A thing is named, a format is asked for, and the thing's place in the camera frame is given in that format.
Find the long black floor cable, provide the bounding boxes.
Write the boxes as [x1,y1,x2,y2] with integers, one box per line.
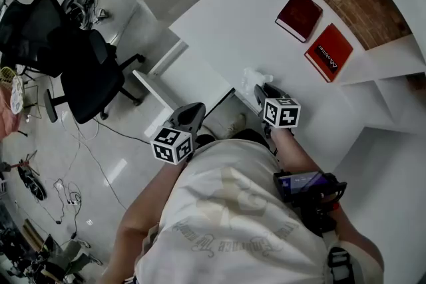
[92,116,152,146]

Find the person's white shoe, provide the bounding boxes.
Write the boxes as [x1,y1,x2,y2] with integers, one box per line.
[228,112,248,138]

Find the tangle of cables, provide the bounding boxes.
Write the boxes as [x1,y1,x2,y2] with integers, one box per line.
[61,0,109,32]

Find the deep white drawer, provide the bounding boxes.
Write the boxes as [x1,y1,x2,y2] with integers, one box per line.
[132,39,236,139]

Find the person's right forearm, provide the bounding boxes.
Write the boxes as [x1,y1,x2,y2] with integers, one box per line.
[270,126,322,178]

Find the black mesh office chair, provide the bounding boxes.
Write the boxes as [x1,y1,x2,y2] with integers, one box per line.
[0,0,68,78]

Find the white desk with hutch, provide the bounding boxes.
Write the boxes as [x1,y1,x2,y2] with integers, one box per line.
[168,0,426,146]

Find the person's left forearm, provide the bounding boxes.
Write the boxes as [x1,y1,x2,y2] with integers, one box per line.
[114,161,188,244]

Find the black bag with red sticks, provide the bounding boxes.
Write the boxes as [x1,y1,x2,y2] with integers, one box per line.
[9,149,48,202]

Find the person's black shorts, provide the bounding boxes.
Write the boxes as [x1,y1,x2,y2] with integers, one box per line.
[194,128,272,154]

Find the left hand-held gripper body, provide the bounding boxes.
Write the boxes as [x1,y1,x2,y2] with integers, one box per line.
[150,118,202,166]

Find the black padded office chair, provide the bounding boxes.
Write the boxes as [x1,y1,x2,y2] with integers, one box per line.
[43,29,146,125]

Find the white power strip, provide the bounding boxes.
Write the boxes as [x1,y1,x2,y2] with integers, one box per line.
[65,194,83,208]

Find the dark red hardcover book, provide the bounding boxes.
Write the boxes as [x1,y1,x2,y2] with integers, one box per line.
[274,0,324,44]

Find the long white floor cable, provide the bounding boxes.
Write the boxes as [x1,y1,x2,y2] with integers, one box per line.
[59,111,129,212]

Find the yellow wire basket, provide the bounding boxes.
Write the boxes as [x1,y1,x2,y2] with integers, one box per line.
[0,66,25,116]

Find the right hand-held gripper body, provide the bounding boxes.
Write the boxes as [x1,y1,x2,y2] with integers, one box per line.
[262,95,302,140]

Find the person in white shirt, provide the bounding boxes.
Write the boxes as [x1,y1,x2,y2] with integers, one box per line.
[132,138,385,284]

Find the black strap with buckle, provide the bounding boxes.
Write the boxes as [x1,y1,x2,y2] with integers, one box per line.
[327,247,356,284]

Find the bright red hardcover book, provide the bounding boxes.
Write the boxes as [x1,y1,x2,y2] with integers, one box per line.
[303,23,355,84]

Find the clear plastic bag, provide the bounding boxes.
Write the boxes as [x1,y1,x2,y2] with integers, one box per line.
[242,67,275,96]

